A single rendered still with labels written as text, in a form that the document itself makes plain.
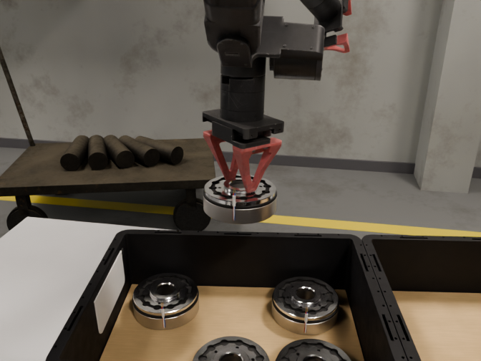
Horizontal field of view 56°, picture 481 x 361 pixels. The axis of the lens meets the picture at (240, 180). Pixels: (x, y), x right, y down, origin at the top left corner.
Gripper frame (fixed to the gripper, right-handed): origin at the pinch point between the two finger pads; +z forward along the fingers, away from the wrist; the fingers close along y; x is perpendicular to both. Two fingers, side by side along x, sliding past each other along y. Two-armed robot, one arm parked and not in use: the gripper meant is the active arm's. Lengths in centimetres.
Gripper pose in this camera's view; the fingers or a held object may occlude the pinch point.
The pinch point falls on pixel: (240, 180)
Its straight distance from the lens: 63.4
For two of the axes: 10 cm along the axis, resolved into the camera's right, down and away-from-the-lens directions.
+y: -5.9, -3.2, 7.4
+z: -0.2, 9.2, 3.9
